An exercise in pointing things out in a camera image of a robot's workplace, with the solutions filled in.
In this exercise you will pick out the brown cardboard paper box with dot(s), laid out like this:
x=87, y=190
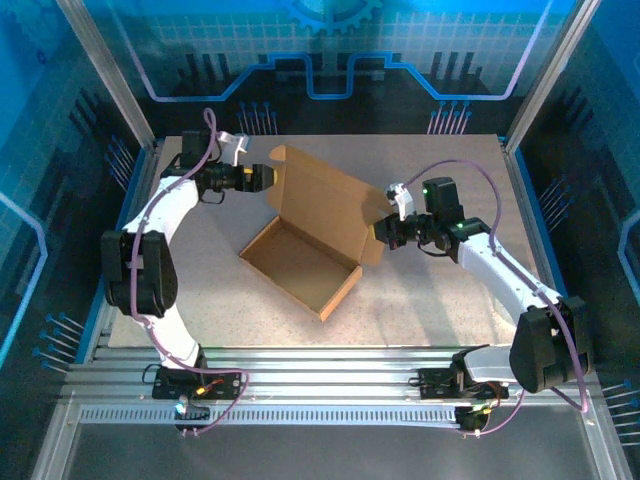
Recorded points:
x=310, y=210

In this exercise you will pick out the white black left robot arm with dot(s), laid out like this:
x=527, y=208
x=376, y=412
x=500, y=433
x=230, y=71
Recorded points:
x=182, y=345

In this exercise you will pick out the small black controller box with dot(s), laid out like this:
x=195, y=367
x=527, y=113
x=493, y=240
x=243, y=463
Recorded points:
x=470, y=420
x=197, y=414

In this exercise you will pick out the blue table edge strip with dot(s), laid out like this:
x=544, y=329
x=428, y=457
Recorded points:
x=539, y=220
x=120, y=220

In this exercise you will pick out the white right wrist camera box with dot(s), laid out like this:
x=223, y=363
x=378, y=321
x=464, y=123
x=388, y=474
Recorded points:
x=402, y=200

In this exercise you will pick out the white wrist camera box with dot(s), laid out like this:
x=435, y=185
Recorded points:
x=232, y=147
x=402, y=200

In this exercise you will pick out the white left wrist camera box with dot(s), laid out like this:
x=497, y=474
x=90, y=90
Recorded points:
x=232, y=147

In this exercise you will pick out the aluminium side rail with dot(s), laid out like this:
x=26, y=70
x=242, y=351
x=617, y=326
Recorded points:
x=136, y=210
x=529, y=210

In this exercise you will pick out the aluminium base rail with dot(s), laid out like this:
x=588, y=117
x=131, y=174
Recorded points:
x=325, y=370

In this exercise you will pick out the aluminium frame post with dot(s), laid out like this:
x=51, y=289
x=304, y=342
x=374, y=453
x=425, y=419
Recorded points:
x=550, y=75
x=107, y=75

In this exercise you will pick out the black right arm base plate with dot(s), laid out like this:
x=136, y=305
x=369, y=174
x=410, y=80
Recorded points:
x=432, y=385

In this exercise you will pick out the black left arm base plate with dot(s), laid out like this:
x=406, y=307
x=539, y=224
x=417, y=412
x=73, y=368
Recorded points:
x=225, y=387

